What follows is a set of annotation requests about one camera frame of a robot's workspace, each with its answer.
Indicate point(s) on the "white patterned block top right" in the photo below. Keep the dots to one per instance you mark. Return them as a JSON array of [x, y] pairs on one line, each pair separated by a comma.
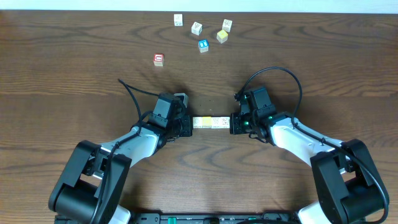
[[227, 25]]

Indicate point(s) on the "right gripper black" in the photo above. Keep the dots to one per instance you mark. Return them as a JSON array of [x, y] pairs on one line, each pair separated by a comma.
[[234, 123]]

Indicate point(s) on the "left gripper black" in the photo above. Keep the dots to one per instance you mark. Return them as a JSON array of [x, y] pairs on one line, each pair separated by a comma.
[[186, 126]]

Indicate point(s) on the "plain white block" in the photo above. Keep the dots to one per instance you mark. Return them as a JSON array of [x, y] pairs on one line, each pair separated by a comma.
[[197, 122]]

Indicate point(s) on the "white block with pattern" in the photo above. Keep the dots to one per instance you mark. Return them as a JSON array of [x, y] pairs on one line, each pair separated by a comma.
[[216, 122]]

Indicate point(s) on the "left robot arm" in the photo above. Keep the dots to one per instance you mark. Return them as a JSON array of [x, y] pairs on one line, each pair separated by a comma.
[[91, 184]]

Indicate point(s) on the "blue letter block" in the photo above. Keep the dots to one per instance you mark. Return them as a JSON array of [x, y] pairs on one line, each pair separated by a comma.
[[203, 46]]

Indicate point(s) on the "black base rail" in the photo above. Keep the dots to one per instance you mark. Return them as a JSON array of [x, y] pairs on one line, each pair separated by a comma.
[[156, 218]]

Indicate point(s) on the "red letter block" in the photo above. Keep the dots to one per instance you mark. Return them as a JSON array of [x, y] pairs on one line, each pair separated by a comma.
[[158, 60]]

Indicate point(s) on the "white block top left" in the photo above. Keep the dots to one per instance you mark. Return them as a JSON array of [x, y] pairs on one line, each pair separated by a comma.
[[178, 19]]

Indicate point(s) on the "white block tilted top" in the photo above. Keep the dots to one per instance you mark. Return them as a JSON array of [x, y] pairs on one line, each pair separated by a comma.
[[196, 28]]

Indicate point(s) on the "yellow block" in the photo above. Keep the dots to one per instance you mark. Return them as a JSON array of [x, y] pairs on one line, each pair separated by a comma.
[[206, 122]]

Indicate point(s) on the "yellow-top block near centre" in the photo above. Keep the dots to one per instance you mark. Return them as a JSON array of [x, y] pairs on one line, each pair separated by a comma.
[[222, 36]]

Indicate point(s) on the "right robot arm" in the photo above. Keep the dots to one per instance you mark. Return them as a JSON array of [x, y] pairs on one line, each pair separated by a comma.
[[349, 187]]

